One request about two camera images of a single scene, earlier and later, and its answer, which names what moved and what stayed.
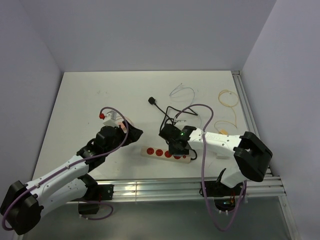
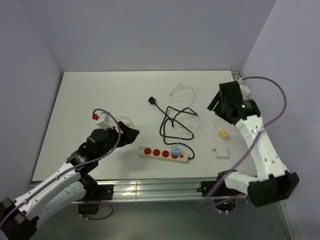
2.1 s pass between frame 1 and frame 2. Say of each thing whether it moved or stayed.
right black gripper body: moved
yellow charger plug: stayed
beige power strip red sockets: stayed
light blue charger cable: stayed
